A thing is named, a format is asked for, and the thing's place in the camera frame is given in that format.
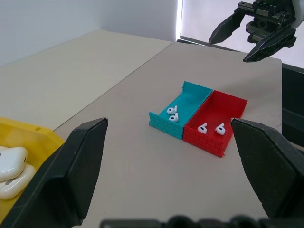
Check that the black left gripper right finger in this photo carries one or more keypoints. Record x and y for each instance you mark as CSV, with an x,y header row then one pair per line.
x,y
273,166

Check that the white earbud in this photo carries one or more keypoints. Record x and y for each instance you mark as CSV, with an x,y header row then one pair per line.
x,y
220,130
202,129
173,118
171,110

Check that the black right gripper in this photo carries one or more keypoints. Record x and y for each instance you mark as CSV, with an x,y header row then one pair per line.
x,y
266,17

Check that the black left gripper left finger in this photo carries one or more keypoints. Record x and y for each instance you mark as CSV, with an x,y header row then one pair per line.
x,y
59,175

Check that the teal brick-pattern tray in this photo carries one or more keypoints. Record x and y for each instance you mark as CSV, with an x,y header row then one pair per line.
x,y
187,104

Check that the yellow bin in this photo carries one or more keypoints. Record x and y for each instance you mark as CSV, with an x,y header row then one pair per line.
x,y
28,135

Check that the red brick-pattern tray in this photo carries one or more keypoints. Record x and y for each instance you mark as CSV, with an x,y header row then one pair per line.
x,y
213,111

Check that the white window blind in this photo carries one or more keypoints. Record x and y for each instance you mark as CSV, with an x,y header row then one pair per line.
x,y
202,19

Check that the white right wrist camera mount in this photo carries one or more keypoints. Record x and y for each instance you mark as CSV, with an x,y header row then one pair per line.
x,y
300,13

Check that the black furniture panel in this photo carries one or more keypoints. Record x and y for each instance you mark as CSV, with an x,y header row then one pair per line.
x,y
293,102

